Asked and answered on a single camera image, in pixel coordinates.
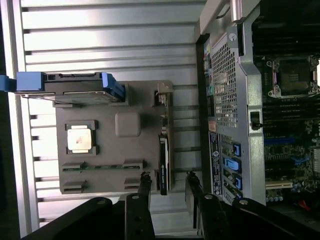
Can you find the blue slot cover latch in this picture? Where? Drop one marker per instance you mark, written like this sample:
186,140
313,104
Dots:
238,196
232,165
238,182
237,150

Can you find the grey parts rack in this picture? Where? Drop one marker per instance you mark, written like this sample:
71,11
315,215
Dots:
120,152

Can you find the green RAM stick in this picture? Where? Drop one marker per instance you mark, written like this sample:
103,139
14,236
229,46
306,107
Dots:
105,169

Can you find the green motherboard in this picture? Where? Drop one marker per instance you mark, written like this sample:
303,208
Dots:
287,155

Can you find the metal CPU socket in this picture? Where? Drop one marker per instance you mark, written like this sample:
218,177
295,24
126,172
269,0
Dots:
291,75

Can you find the blue expansion slot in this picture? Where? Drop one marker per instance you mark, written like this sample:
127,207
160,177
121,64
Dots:
277,141

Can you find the white expansion slot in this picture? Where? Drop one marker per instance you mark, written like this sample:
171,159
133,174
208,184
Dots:
278,185

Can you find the black grey PC case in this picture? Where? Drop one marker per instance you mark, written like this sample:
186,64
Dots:
243,100

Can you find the silver CPU chip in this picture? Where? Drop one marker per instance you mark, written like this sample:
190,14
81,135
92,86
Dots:
79,138

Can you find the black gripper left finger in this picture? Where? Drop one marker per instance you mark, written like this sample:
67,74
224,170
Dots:
140,215

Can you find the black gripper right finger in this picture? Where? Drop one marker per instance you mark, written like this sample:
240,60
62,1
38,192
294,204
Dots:
212,217

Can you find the hard disk with blue caddy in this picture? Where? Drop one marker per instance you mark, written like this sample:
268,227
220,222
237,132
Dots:
75,85

